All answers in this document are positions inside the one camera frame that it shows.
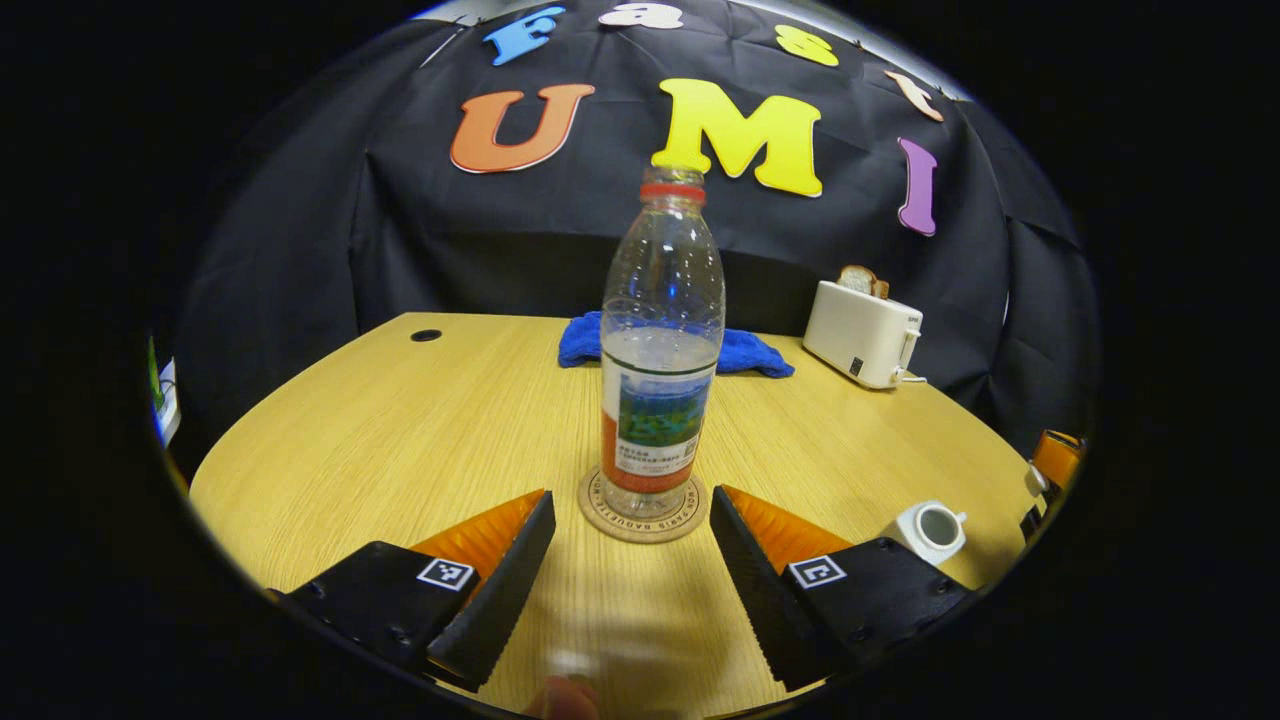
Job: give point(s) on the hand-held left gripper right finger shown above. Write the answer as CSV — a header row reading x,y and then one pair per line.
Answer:
x,y
750,590

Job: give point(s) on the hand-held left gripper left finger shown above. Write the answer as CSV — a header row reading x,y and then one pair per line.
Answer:
x,y
505,590

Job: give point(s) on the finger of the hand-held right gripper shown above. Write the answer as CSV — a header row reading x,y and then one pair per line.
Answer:
x,y
1033,520
1060,458

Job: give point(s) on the white ceramic teacup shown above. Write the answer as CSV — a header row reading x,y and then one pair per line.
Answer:
x,y
925,535

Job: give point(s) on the round cork coaster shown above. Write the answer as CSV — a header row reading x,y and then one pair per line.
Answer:
x,y
640,527

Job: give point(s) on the clear plastic water bottle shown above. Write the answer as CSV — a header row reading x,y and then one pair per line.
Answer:
x,y
660,350

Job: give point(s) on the green bottle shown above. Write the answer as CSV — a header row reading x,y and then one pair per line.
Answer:
x,y
154,375

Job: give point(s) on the white toaster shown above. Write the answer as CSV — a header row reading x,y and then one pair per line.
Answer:
x,y
860,335

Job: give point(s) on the blue towel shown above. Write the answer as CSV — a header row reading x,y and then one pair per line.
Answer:
x,y
750,352

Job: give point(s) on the bread slice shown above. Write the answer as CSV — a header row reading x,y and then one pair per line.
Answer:
x,y
862,282

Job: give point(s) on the black desk grommet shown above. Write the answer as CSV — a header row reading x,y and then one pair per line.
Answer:
x,y
426,335

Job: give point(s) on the black backdrop cloth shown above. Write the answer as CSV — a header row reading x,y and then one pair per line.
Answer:
x,y
400,240

